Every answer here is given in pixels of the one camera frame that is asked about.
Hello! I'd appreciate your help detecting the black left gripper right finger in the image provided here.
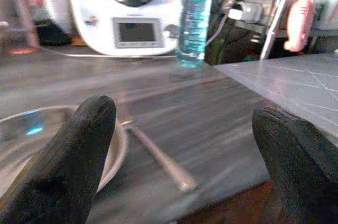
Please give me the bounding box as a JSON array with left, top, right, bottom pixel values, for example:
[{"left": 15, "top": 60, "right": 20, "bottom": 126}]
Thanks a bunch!
[{"left": 252, "top": 106, "right": 338, "bottom": 224}]

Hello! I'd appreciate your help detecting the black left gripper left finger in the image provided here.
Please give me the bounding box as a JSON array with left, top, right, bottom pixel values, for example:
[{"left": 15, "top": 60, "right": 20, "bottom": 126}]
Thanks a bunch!
[{"left": 0, "top": 95, "right": 117, "bottom": 224}]

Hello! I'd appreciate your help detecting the metal plate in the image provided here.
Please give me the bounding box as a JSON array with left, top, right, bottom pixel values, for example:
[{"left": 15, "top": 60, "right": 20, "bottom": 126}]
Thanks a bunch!
[{"left": 0, "top": 105, "right": 129, "bottom": 195}]

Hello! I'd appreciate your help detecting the white plastic folding table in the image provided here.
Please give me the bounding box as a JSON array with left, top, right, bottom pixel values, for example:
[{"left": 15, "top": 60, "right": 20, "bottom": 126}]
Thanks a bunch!
[{"left": 213, "top": 53, "right": 338, "bottom": 147}]

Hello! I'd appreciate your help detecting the pink plastic hanging object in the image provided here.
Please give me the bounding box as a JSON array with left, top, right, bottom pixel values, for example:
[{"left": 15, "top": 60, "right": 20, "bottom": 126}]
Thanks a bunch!
[{"left": 284, "top": 0, "right": 316, "bottom": 52}]

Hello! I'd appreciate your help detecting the white kitchen food processor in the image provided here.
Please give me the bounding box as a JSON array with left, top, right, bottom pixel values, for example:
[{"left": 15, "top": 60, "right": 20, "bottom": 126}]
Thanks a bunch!
[{"left": 67, "top": 0, "right": 183, "bottom": 57}]

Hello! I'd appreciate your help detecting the clear plastic water bottle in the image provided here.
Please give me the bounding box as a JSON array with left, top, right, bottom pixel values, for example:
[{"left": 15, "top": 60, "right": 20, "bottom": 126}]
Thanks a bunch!
[{"left": 176, "top": 0, "right": 213, "bottom": 69}]

